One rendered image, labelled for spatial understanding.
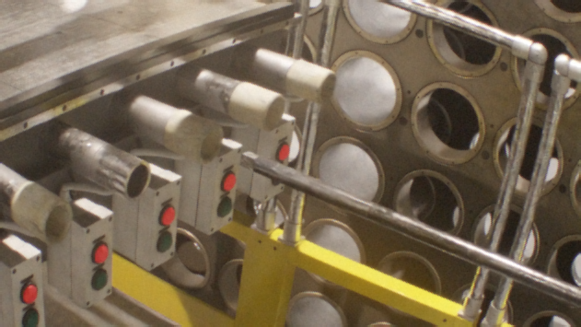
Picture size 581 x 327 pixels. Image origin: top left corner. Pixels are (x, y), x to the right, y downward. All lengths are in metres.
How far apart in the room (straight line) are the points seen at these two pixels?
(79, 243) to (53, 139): 0.16
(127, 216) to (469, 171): 1.46
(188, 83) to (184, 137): 0.22
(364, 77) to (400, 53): 0.33
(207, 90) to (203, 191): 0.17
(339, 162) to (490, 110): 0.67
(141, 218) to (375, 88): 1.72
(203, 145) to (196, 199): 0.22
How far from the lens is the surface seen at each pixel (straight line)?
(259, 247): 2.15
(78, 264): 1.38
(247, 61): 1.72
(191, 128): 1.39
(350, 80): 2.99
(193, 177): 1.63
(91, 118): 1.45
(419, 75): 2.75
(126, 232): 1.53
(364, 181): 3.18
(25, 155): 1.35
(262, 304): 2.21
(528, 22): 2.58
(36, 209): 1.15
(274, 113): 1.56
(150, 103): 1.44
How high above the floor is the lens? 1.45
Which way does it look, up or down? 26 degrees down
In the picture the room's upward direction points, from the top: 10 degrees clockwise
